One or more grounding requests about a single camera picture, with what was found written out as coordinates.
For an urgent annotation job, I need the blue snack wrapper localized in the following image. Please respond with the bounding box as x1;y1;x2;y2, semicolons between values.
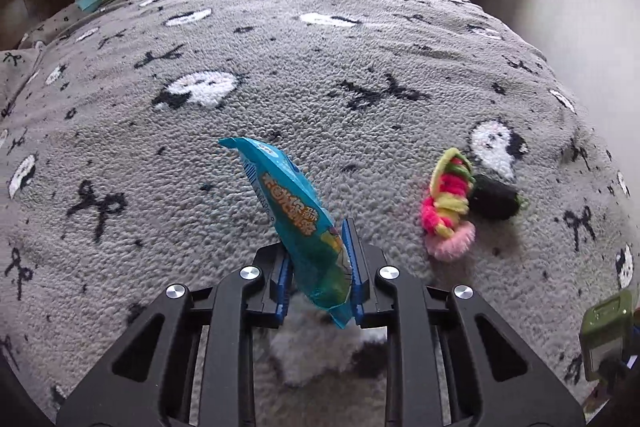
219;138;352;329

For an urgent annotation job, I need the black hair scrunchie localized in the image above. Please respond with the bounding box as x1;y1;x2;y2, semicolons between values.
469;174;525;221

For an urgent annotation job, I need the grey patterned fleece blanket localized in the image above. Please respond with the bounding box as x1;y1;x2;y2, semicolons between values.
1;0;639;418

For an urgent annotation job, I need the dark green square bottle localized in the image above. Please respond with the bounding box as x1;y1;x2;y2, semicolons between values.
579;289;634;381

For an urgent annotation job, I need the grey patterned pillow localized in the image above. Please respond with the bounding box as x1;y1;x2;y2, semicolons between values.
1;3;92;118

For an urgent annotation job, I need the colourful hair ties bundle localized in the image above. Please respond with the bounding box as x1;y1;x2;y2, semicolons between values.
418;146;478;263

